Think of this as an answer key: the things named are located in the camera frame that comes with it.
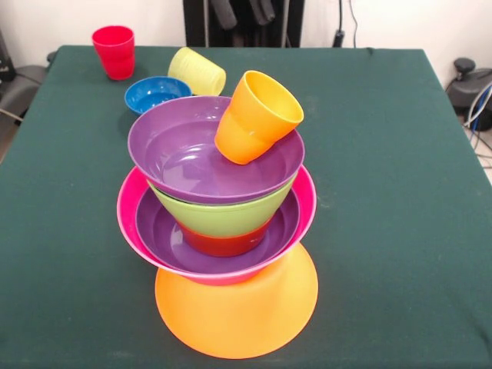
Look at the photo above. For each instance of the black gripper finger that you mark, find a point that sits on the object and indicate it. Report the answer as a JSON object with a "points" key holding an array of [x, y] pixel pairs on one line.
{"points": [[263, 11], [225, 13]]}

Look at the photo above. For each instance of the yellow plastic cup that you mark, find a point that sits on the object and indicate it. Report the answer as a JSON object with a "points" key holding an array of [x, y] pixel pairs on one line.
{"points": [[200, 71]]}

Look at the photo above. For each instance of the small blue plastic bowl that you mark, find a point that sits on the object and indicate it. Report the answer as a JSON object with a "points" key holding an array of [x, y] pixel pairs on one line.
{"points": [[150, 96]]}

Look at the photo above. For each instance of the orange plastic cup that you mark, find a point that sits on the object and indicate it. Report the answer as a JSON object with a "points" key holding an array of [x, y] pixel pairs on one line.
{"points": [[246, 130]]}

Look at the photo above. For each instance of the purple plastic bowl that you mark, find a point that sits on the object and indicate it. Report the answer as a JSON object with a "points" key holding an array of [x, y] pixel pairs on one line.
{"points": [[173, 153], [153, 234]]}

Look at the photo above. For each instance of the green plastic bowl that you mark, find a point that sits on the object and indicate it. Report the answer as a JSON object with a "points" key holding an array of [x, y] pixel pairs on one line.
{"points": [[223, 221]]}

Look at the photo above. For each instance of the large pink plastic bowl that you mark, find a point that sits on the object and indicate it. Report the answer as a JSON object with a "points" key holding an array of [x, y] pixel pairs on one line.
{"points": [[128, 215]]}

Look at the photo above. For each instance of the small red-orange plastic bowl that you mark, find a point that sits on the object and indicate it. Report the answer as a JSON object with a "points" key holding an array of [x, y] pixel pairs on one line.
{"points": [[227, 246]]}

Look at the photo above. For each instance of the large orange plastic bowl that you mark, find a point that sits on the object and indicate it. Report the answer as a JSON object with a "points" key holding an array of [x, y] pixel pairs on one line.
{"points": [[238, 319]]}

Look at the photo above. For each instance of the red plastic cup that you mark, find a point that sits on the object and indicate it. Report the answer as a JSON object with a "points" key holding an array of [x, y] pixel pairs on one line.
{"points": [[113, 54]]}

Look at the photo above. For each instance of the dark green table cloth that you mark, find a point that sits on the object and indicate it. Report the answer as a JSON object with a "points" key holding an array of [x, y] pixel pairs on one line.
{"points": [[77, 250]]}

